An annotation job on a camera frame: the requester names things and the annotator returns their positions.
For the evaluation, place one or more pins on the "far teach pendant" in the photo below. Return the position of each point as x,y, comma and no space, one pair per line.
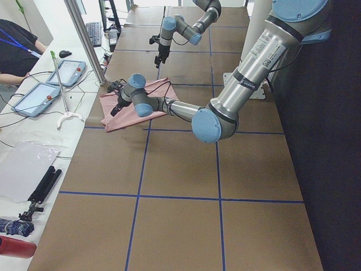
70,71

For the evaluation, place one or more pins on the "aluminium frame post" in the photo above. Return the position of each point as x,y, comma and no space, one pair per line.
79,25

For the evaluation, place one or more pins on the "folded blue umbrella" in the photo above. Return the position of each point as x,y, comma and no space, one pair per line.
16,227

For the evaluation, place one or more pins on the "black computer mouse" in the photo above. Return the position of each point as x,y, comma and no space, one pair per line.
64,53

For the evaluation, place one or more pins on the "brown paper table cover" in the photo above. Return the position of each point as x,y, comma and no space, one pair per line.
153,197

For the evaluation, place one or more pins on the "black keyboard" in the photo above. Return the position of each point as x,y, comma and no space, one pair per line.
94,33

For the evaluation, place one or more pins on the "clear plastic bag with paper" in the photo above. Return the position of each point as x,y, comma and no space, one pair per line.
23,165

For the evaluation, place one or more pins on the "teach pendant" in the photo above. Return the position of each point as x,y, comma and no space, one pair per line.
70,71
36,100

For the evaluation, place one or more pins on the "near teach pendant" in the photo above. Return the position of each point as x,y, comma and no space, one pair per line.
36,100

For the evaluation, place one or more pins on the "black folded tripod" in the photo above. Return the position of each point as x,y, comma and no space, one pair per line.
39,195

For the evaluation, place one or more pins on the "pink t-shirt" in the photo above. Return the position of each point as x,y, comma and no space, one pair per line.
128,116

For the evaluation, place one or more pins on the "person in black shirt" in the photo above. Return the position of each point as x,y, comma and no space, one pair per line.
20,51

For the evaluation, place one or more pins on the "red water bottle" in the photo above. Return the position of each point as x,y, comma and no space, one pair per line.
17,248

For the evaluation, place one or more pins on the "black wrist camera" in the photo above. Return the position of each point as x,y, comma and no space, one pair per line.
116,86
154,39

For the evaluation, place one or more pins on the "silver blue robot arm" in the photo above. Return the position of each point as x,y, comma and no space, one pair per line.
289,23
192,33

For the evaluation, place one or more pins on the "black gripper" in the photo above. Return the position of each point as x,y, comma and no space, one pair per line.
162,49
122,101

